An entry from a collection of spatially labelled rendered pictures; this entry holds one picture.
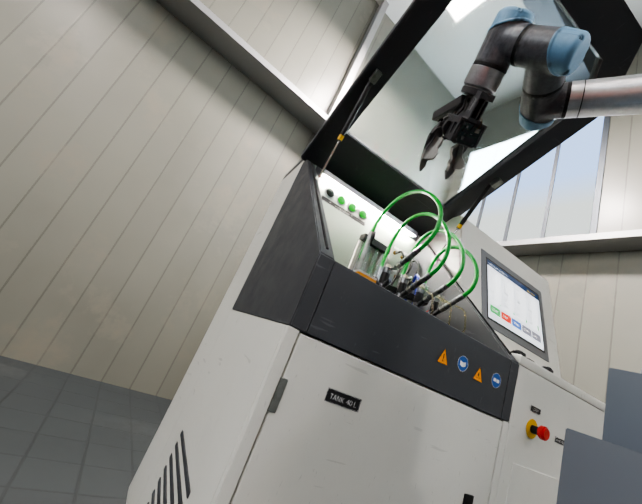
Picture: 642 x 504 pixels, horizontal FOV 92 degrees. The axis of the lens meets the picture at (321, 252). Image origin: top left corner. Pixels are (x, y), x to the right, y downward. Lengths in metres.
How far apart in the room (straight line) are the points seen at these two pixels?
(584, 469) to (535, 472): 0.63
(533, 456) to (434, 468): 0.38
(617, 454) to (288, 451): 0.47
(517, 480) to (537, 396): 0.23
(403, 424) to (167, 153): 2.69
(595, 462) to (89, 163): 2.96
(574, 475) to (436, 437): 0.36
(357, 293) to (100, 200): 2.44
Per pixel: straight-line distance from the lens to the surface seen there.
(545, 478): 1.25
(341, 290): 0.65
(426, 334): 0.80
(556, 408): 1.27
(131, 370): 2.91
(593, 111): 0.92
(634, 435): 0.60
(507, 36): 0.86
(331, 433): 0.70
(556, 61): 0.81
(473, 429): 0.97
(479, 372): 0.95
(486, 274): 1.50
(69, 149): 2.98
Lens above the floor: 0.76
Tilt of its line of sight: 17 degrees up
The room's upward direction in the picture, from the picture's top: 23 degrees clockwise
